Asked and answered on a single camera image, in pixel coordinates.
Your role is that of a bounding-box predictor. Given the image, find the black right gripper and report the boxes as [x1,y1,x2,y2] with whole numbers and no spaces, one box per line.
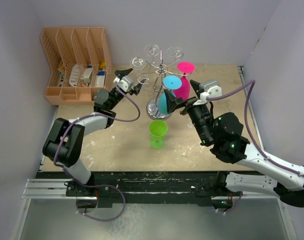
[164,79,214,145]

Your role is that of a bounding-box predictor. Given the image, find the pink plastic goblet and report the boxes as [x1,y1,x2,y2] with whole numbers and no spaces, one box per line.
[173,61,195,100]

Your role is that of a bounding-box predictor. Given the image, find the blue plastic goblet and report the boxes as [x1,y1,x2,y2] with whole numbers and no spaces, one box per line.
[157,75,182,115]

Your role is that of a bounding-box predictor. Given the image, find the tall clear flute glass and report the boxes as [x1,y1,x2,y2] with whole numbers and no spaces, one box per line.
[130,56,146,77]

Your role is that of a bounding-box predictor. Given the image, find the clear wine glass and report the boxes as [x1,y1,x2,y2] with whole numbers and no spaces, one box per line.
[167,46,184,66]
[144,44,161,68]

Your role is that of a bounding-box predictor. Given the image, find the green plastic goblet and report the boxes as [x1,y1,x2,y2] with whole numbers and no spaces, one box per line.
[149,120,168,149]

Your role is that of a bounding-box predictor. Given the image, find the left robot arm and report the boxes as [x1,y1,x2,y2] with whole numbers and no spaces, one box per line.
[42,68,142,196]

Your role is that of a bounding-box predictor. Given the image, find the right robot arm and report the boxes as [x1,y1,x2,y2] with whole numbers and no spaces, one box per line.
[164,80,304,208]

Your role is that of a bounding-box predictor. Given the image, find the chrome wine glass rack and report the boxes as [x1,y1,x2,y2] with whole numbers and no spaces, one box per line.
[137,50,183,121]

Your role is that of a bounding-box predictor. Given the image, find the white blue small box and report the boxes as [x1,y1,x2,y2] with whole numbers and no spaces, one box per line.
[94,71,106,87]

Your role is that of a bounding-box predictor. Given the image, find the yellow small bottle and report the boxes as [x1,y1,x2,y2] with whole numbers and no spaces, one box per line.
[99,61,106,69]

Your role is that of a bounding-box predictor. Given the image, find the white green small box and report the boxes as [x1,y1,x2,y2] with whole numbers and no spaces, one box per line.
[80,67,93,84]

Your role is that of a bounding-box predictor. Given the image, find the peach plastic file organizer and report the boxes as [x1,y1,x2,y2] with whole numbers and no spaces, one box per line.
[40,27,113,106]

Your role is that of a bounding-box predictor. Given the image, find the white oval label card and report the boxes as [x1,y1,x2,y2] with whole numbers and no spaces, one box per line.
[68,64,83,87]

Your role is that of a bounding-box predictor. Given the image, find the colourful booklet in organizer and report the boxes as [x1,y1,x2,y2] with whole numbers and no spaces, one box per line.
[57,61,65,87]

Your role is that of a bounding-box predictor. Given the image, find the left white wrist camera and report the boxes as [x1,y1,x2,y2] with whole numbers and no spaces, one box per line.
[113,75,134,92]

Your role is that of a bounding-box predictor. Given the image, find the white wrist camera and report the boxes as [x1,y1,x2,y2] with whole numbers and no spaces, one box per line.
[113,75,134,92]
[193,80,222,106]

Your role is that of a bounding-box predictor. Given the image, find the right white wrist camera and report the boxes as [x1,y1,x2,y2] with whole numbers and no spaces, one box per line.
[193,80,222,106]

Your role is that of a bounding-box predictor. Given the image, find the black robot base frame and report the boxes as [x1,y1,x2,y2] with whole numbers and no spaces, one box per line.
[36,171,241,208]

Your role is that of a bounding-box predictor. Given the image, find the aluminium rail frame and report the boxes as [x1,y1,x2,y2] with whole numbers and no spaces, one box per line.
[10,65,299,240]

